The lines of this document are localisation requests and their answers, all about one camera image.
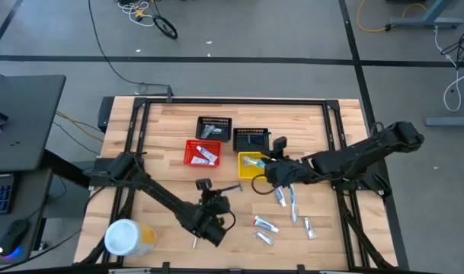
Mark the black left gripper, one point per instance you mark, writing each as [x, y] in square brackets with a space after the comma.
[216, 201]

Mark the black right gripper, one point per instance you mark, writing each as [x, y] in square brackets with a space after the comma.
[283, 171]

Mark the white toothpaste tube red-blue print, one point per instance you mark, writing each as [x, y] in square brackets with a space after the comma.
[280, 198]

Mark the small white toothpaste tube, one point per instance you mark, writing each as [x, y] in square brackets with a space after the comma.
[201, 161]

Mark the white toothpaste tube blue print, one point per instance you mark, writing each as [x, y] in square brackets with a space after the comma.
[207, 154]

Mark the green toothbrush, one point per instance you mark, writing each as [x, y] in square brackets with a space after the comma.
[254, 160]

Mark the red toothbrush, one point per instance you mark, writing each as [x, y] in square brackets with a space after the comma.
[194, 243]

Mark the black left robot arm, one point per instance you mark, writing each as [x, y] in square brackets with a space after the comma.
[163, 198]

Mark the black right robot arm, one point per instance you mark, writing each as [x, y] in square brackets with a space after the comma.
[349, 158]

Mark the yellow slotted plastic basket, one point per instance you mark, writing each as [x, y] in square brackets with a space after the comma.
[247, 173]

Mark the white toothpaste tube red print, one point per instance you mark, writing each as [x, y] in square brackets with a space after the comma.
[265, 224]

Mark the red slotted plastic basket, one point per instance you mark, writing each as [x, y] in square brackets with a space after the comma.
[187, 152]

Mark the black slotted plastic basket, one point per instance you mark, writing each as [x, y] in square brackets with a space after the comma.
[226, 137]
[241, 146]

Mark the small tube far right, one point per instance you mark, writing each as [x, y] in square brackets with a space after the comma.
[309, 228]

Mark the black table clamp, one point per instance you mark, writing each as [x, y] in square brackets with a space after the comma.
[165, 267]
[301, 268]

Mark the yellow canister with white lid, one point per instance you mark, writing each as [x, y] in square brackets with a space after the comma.
[122, 236]

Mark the black corner box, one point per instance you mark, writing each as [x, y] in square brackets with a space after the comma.
[106, 112]

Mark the grey-blue desk foot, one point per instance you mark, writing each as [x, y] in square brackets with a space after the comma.
[426, 22]
[448, 122]

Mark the black keyboard shelf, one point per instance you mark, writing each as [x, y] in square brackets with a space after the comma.
[29, 205]

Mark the yellow connector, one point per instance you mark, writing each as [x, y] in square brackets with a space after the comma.
[139, 12]

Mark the black desk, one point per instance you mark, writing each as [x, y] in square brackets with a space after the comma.
[26, 122]

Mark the black computer mouse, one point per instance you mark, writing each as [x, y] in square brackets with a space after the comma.
[12, 236]

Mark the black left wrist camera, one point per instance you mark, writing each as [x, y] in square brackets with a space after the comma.
[203, 184]

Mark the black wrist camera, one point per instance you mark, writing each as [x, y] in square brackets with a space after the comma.
[280, 144]
[203, 184]

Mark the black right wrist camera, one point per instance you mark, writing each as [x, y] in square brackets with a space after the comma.
[280, 144]

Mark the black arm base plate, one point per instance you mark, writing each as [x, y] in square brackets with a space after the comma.
[342, 184]
[102, 183]

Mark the black metal table frame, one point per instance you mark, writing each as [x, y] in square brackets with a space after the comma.
[235, 101]

